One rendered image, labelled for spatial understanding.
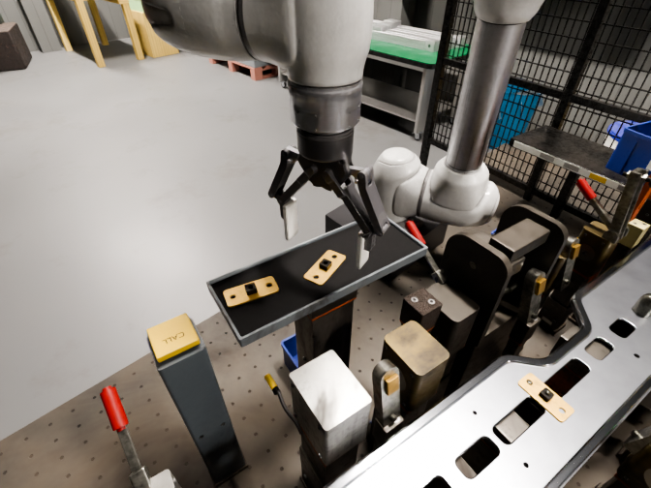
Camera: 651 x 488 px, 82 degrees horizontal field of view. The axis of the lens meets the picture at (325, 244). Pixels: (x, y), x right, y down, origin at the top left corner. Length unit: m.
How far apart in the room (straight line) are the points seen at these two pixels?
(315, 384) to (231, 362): 0.56
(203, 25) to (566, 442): 0.76
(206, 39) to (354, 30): 0.17
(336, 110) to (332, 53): 0.06
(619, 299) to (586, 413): 0.32
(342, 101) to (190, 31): 0.19
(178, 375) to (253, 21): 0.47
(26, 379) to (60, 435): 1.18
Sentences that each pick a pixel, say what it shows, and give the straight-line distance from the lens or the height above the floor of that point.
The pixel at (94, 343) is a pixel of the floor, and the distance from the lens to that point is 2.30.
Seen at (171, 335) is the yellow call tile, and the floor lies 1.16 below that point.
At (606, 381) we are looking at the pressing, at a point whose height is 1.00.
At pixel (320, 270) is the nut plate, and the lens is 0.64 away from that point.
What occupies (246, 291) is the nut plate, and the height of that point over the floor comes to 1.17.
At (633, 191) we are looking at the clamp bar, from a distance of 1.06.
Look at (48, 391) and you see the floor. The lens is 2.22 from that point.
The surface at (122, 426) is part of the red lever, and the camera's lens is 0.61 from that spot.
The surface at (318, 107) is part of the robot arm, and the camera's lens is 0.46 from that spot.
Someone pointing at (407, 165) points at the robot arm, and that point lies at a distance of 1.17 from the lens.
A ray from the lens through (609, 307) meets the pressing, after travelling 1.00.
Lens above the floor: 1.61
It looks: 40 degrees down
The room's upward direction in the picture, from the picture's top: straight up
